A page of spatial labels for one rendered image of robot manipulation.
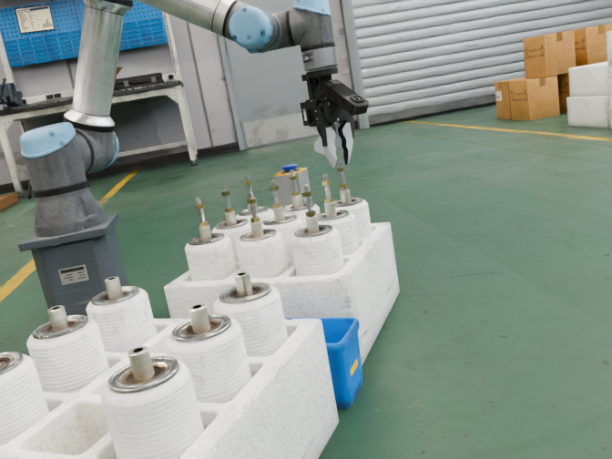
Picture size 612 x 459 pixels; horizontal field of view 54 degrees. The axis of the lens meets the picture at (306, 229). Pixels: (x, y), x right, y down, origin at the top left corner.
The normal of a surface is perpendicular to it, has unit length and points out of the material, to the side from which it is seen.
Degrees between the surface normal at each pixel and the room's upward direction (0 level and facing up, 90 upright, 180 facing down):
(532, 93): 90
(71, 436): 90
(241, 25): 90
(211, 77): 90
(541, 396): 0
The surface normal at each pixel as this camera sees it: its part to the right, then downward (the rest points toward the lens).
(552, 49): 0.18, 0.20
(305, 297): -0.33, 0.27
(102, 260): 0.80, 0.00
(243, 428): 0.91, -0.06
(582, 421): -0.17, -0.96
